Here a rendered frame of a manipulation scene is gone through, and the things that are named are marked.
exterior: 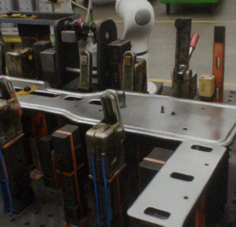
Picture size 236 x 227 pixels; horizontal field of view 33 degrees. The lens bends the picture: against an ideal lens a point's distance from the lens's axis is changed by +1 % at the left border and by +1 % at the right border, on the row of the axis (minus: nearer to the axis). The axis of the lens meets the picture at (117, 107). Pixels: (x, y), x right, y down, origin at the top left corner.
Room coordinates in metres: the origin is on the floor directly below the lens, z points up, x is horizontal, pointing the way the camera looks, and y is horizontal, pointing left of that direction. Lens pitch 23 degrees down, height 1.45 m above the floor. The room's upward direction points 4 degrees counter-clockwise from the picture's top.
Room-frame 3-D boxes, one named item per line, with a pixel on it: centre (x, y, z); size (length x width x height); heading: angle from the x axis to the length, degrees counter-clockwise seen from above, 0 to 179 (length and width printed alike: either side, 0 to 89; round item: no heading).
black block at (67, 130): (0.92, 0.13, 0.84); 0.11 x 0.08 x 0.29; 149
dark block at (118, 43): (1.28, -0.02, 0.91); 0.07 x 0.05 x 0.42; 149
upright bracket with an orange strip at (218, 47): (1.05, -0.29, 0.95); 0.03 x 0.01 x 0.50; 59
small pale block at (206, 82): (1.04, -0.25, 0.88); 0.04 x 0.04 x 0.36; 59
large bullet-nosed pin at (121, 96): (1.03, -0.01, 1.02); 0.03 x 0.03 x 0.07
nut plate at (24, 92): (1.21, 0.28, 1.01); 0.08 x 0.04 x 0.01; 150
